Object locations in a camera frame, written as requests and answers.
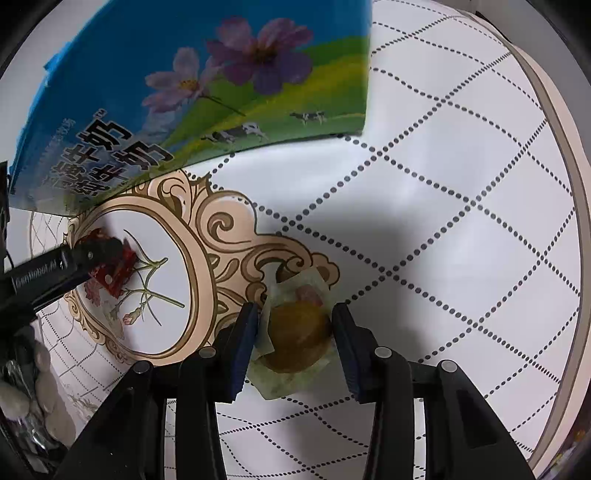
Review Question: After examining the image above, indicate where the open cardboard milk box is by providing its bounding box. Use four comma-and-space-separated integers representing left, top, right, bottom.
9, 1, 370, 216

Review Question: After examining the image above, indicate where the orange jelly cup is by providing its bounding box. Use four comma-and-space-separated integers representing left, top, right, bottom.
247, 267, 337, 400

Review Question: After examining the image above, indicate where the red triangular snack packet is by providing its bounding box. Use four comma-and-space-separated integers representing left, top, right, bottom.
75, 228, 138, 298

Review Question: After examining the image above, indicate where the white quilted floral blanket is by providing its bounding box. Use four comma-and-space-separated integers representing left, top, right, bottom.
30, 1, 590, 473

